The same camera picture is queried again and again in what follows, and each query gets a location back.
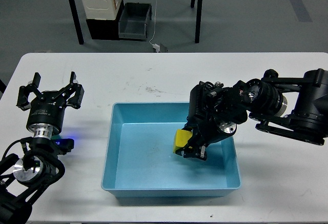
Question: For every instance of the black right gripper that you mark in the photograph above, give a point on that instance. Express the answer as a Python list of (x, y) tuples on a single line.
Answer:
[(214, 113)]

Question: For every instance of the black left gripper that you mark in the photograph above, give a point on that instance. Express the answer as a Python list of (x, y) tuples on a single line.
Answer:
[(50, 108)]

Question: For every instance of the yellow block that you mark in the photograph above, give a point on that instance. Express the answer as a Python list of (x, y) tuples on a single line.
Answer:
[(181, 140)]

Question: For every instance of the green block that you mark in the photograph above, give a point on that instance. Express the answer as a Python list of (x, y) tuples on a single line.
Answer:
[(64, 142)]

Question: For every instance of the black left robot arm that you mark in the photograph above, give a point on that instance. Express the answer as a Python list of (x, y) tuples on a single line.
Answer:
[(31, 164)]

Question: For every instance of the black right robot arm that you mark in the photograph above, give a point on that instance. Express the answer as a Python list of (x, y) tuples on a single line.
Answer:
[(295, 108)]

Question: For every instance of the light blue plastic box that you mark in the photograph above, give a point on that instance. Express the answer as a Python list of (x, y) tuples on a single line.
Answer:
[(140, 161)]

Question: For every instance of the black box under crate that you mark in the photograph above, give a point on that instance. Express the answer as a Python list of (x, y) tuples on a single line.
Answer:
[(105, 29)]

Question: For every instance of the white power adapter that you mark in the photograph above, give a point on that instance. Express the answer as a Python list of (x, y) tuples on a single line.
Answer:
[(159, 48)]

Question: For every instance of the dark grey storage bin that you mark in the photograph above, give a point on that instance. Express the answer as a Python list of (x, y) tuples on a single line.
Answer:
[(134, 21)]

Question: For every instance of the black left table leg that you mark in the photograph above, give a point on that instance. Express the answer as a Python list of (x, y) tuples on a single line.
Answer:
[(76, 21)]

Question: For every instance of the black right table leg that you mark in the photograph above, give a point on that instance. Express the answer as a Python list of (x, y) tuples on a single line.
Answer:
[(198, 21)]

